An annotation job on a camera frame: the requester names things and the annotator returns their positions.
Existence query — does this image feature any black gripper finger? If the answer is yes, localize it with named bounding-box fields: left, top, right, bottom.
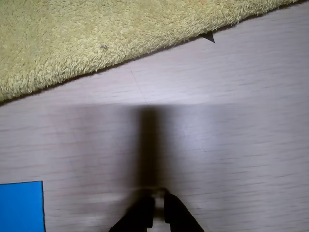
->
left=108, top=195, right=155, bottom=232
left=163, top=192, right=206, bottom=232

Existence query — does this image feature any yellow towel with black trim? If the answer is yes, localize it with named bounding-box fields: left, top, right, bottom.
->
left=0, top=0, right=302, bottom=102

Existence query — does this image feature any blue paper sheet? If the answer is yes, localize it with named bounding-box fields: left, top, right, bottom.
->
left=0, top=180, right=46, bottom=232

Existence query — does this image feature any black tape marker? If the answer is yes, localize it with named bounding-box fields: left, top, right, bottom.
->
left=199, top=31, right=216, bottom=44

